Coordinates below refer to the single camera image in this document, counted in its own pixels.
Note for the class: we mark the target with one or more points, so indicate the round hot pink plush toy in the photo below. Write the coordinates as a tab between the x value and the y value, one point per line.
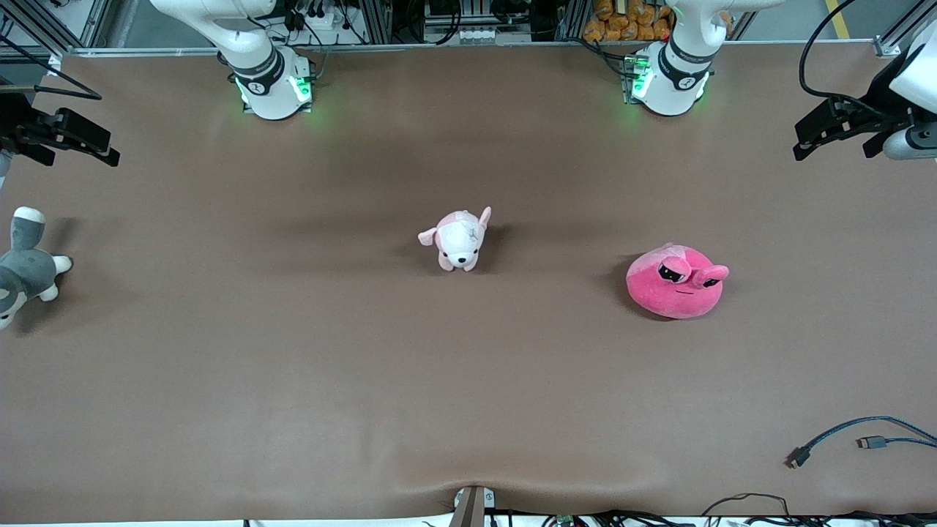
677	289

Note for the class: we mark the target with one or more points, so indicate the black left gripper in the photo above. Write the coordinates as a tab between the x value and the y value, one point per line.
875	110

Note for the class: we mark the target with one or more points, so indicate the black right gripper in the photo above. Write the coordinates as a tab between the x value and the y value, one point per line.
15	121

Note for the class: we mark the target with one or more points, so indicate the orange plush toy pile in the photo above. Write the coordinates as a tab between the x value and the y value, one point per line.
622	20

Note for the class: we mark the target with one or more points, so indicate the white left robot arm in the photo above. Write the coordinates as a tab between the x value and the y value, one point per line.
677	88

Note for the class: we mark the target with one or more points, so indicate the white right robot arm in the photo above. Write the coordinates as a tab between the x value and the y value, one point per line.
271	95

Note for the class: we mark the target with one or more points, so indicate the grey white plush husky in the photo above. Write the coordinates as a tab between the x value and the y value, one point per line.
25	271

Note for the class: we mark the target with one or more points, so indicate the white power strip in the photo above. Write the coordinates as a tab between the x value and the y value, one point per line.
481	35

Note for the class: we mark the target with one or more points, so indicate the aluminium frame profile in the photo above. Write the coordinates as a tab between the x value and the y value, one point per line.
95	22
897	36

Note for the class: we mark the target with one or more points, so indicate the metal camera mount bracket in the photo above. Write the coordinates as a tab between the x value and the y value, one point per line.
470	506

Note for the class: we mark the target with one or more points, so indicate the aluminium table edge rail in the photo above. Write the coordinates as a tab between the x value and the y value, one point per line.
454	46

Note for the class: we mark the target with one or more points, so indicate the light pink plush dog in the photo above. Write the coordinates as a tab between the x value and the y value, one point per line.
460	240

